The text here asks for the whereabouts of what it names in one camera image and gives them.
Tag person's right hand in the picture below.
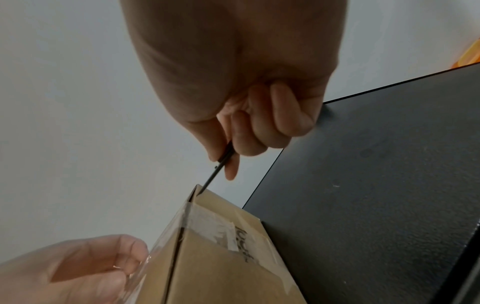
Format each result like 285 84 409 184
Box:
120 0 341 181

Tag person's left hand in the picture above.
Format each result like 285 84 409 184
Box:
0 234 152 304

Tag thin black cutting tool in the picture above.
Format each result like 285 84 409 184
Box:
198 140 237 196

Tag taped brown cardboard box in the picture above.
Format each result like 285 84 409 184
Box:
123 183 309 304

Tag orange object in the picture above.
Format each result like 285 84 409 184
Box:
451 40 480 68

